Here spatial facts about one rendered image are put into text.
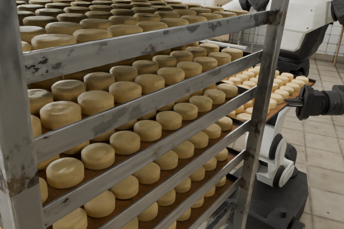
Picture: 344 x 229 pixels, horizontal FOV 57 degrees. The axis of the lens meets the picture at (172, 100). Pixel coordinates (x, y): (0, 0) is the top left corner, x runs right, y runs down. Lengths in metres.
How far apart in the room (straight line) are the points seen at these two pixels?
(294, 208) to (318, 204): 0.41
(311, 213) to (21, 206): 2.12
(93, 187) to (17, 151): 0.16
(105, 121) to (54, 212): 0.12
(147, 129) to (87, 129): 0.19
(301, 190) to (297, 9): 1.14
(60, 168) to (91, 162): 0.05
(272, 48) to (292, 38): 0.84
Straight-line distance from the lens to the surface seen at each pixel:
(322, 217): 2.35
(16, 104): 0.30
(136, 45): 0.41
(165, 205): 0.70
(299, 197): 2.16
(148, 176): 0.60
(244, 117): 0.95
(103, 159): 0.49
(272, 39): 0.77
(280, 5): 0.76
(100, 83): 0.52
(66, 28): 0.46
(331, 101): 1.22
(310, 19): 1.57
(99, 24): 0.50
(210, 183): 0.75
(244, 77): 1.31
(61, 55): 0.34
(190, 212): 0.81
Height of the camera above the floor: 1.42
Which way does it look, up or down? 23 degrees down
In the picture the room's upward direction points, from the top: 4 degrees clockwise
